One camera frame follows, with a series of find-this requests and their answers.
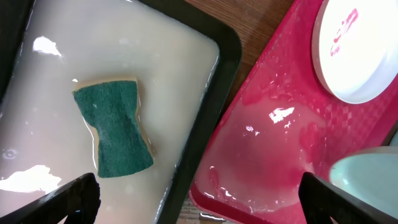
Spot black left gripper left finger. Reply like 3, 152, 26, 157
1, 173, 101, 224

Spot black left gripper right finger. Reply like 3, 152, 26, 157
298, 172, 397, 224

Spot pale green plate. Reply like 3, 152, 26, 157
329, 135, 397, 218

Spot green yellow sponge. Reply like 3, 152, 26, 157
72, 78, 154, 178

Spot red plastic tray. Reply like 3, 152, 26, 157
189, 0, 397, 223

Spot black water tray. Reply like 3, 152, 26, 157
0, 0, 243, 224

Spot white plate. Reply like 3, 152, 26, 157
312, 0, 397, 105

